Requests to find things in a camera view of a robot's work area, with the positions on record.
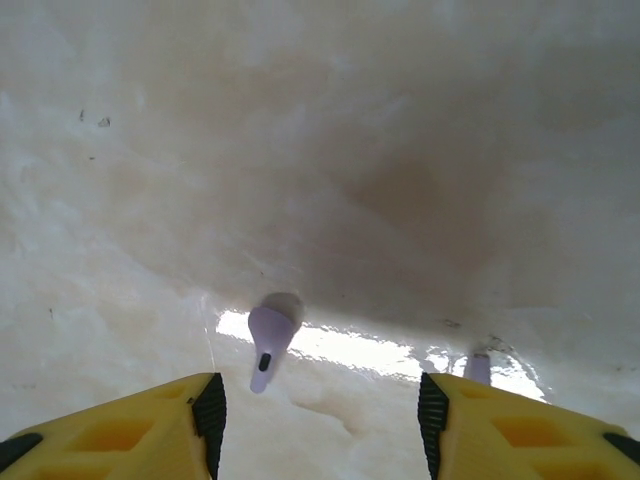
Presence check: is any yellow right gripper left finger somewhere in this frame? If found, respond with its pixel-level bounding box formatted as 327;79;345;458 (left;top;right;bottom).
0;372;227;480

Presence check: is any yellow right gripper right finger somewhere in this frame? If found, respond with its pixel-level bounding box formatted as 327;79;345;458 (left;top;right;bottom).
418;372;640;480

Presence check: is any purple wireless earbud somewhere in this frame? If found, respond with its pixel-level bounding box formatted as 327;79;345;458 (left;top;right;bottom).
247;292;307;396
463;351;492;387

